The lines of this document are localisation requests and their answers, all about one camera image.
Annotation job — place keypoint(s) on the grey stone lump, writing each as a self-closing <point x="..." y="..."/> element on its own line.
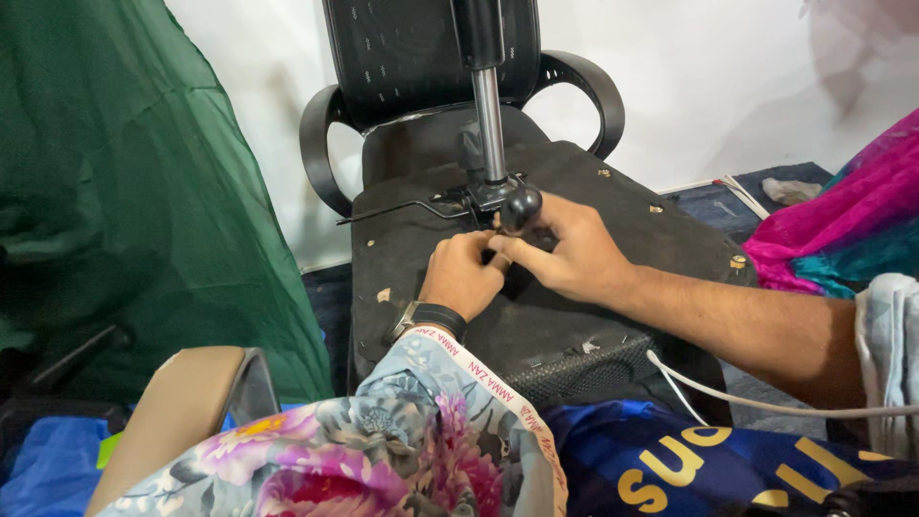
<point x="790" y="191"/>

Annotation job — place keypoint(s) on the person's right hand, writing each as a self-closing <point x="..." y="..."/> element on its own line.
<point x="581" y="258"/>

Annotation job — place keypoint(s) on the plain blue cloth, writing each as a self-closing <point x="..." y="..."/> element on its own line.
<point x="50" y="467"/>

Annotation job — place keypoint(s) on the person's left hand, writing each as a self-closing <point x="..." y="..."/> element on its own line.
<point x="454" y="276"/>

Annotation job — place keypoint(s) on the black office chair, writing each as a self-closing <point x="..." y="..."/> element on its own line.
<point x="617" y="215"/>

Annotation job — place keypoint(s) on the chrome gas lift cylinder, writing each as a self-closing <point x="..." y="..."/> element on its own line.
<point x="489" y="122"/>

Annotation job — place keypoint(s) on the black wristwatch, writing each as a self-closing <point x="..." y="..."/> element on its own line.
<point x="438" y="316"/>

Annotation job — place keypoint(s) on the green fabric sheet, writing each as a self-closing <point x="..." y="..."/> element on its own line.
<point x="143" y="201"/>

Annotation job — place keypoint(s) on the black metal lever rod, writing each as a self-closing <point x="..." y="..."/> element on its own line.
<point x="402" y="207"/>

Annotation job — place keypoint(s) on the black round knob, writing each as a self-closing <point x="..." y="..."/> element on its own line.
<point x="520" y="208"/>

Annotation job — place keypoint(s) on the blue cloth with yellow letters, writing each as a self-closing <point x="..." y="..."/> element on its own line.
<point x="689" y="459"/>

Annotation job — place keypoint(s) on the person's left fingers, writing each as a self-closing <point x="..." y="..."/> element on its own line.
<point x="485" y="250"/>

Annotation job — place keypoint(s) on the pink and teal cloth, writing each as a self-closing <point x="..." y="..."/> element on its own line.
<point x="840" y="222"/>

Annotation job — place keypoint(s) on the beige chair armrest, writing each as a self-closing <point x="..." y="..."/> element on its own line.
<point x="172" y="409"/>

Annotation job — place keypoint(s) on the pale grey rolled sleeve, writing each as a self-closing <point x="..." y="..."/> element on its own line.
<point x="890" y="359"/>

